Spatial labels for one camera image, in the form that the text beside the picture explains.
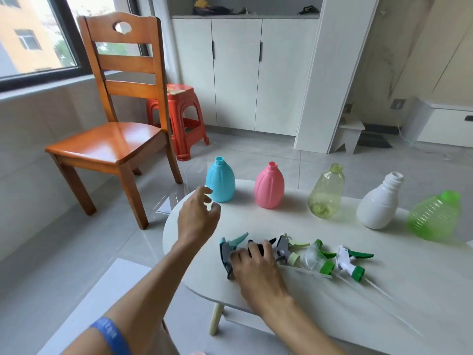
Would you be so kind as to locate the black bag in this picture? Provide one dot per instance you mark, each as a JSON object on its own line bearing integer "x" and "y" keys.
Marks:
{"x": 210, "y": 11}

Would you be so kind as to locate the white green trigger spray head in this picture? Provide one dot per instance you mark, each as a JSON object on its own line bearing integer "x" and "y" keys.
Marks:
{"x": 347, "y": 259}

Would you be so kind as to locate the person's left forearm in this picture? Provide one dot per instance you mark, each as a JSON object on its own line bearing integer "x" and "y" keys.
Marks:
{"x": 147, "y": 299}

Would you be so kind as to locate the white plastic bottle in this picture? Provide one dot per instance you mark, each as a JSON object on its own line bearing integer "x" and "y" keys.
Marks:
{"x": 378, "y": 205}

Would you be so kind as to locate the black framed window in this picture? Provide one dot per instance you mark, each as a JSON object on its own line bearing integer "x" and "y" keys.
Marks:
{"x": 33, "y": 36}

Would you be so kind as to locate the blue wristband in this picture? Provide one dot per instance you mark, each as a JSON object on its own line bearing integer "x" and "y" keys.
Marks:
{"x": 111, "y": 334}

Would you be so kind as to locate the translucent green trigger spray head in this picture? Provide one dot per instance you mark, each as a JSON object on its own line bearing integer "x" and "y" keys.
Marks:
{"x": 316, "y": 256}

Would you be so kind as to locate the pink plastic bottle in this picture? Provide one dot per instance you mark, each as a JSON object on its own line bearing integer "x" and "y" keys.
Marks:
{"x": 269, "y": 186}

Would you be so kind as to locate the clear yellow-green plastic bottle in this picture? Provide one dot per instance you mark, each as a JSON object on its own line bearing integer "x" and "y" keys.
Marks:
{"x": 327, "y": 194}

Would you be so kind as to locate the black floor mat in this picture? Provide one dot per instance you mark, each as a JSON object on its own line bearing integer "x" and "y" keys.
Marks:
{"x": 374, "y": 138}

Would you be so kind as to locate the white sheer curtain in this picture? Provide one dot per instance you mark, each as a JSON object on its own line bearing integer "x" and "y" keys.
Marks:
{"x": 166, "y": 36}

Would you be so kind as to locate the person's left thumb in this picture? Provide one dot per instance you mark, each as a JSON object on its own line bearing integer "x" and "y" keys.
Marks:
{"x": 214, "y": 209}

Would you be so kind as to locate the clear bright green ribbed bottle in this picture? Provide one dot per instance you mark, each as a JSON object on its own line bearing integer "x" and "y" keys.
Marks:
{"x": 436, "y": 218}

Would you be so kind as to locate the grey pale green spray head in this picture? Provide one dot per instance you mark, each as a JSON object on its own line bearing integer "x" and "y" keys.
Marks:
{"x": 285, "y": 249}

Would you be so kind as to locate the cream table leg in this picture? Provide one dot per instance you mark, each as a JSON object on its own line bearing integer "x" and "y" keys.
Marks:
{"x": 216, "y": 318}

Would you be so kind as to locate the person's left hand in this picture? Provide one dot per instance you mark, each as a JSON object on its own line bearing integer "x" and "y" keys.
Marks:
{"x": 194, "y": 221}

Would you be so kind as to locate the small white step stool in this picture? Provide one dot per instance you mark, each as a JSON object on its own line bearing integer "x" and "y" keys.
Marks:
{"x": 349, "y": 131}

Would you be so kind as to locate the red plastic stool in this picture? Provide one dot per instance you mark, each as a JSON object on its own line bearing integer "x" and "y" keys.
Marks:
{"x": 184, "y": 118}

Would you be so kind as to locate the small black item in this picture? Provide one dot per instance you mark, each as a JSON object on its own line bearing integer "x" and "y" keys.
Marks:
{"x": 309, "y": 10}

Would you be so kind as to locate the person's right hand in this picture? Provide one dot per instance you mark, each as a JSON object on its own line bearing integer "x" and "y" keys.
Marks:
{"x": 258, "y": 277}

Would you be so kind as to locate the black trigger spray head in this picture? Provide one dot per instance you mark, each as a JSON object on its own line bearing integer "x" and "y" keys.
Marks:
{"x": 266, "y": 243}

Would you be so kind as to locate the yellow item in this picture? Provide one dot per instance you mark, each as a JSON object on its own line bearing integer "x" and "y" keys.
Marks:
{"x": 201, "y": 2}

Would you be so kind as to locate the person's right forearm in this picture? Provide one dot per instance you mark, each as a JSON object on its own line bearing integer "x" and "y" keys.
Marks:
{"x": 299, "y": 329}

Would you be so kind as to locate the white cabinet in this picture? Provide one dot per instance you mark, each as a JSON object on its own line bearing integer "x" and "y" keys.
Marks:
{"x": 236, "y": 73}

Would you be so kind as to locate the person's right thumb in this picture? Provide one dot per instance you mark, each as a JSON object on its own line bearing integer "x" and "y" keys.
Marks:
{"x": 235, "y": 258}

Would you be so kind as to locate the white storage box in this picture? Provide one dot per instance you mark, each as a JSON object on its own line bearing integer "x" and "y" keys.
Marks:
{"x": 439, "y": 123}

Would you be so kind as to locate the blue plastic bottle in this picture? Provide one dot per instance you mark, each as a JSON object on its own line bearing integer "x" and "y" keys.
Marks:
{"x": 220, "y": 181}

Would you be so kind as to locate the grey teal trigger spray head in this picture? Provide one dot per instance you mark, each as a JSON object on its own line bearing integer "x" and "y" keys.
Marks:
{"x": 226, "y": 249}

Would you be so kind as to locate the brown wooden chair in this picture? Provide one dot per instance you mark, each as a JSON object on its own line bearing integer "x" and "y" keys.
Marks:
{"x": 114, "y": 140}

